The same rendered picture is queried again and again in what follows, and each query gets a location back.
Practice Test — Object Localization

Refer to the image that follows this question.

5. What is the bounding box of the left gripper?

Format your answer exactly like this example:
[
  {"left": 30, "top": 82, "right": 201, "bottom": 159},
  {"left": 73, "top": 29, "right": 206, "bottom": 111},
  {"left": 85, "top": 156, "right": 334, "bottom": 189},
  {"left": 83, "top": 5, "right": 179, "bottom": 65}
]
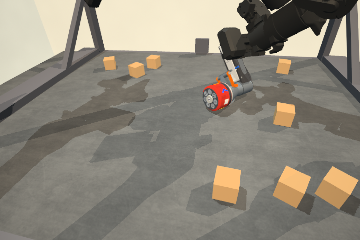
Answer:
[{"left": 217, "top": 13, "right": 288, "bottom": 61}]

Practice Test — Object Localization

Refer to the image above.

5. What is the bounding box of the orange cube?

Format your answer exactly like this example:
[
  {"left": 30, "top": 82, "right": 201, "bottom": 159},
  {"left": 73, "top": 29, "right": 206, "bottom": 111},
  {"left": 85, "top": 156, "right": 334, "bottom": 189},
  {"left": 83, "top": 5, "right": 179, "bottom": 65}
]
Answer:
[
  {"left": 276, "top": 59, "right": 291, "bottom": 75},
  {"left": 103, "top": 56, "right": 117, "bottom": 71},
  {"left": 315, "top": 167, "right": 359, "bottom": 209},
  {"left": 146, "top": 55, "right": 161, "bottom": 70},
  {"left": 273, "top": 103, "right": 296, "bottom": 128},
  {"left": 128, "top": 62, "right": 145, "bottom": 78},
  {"left": 273, "top": 166, "right": 311, "bottom": 209},
  {"left": 212, "top": 166, "right": 241, "bottom": 204}
]

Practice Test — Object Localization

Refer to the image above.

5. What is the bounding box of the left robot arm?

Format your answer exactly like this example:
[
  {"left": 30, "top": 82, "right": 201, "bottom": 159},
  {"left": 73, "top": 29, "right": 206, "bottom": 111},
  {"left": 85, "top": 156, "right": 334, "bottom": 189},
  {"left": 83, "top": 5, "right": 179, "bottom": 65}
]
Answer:
[{"left": 237, "top": 0, "right": 359, "bottom": 39}]

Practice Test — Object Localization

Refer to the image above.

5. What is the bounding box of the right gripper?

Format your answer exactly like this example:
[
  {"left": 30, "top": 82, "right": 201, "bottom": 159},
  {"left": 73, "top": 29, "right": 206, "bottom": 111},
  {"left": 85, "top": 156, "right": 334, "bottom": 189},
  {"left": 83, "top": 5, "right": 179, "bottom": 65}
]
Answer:
[{"left": 84, "top": 0, "right": 102, "bottom": 8}]

